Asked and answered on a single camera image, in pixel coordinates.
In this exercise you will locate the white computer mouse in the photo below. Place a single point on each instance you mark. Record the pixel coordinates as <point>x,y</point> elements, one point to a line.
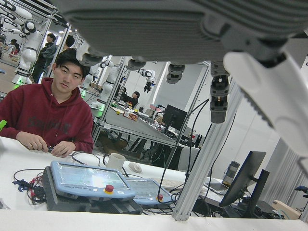
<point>134,167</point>

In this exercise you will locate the standing person dark jacket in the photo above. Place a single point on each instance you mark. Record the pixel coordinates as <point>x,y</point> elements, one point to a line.
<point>47,57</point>

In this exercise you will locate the white robot arm black gripper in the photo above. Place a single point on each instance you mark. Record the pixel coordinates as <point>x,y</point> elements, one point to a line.
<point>148,74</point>

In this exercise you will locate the grey water bottle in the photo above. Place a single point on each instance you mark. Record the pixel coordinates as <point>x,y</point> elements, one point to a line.
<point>231,173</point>

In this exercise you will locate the grey-backed monitor on stand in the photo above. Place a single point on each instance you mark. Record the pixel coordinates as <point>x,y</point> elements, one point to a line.
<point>243,178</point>

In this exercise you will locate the aluminium profile post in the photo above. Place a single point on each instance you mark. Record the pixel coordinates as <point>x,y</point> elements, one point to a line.
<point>207,156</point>

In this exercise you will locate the large blue-grey teach pendant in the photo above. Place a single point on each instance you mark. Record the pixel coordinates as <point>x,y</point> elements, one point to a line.
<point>89,180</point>

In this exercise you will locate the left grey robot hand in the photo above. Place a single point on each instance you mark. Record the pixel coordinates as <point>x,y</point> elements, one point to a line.
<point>149,29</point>

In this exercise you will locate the white mug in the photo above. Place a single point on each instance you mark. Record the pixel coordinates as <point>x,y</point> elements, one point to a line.
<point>115,161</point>

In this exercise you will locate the small black monitor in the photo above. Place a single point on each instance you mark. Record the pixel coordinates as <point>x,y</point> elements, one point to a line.
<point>174,118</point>

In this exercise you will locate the seated black-haired person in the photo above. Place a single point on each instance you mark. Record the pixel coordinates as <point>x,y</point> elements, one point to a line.
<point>134,98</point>

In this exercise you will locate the person in red hoodie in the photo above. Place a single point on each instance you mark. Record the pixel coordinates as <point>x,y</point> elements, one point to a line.
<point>48,108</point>

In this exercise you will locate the small blue-grey teach pendant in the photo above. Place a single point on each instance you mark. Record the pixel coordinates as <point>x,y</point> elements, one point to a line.
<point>149,192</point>

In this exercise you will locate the white humanoid robot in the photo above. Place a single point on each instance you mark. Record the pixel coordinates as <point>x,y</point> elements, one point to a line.
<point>29,53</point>

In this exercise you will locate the bright green stick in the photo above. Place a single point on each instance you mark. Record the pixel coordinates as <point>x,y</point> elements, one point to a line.
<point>2,124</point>

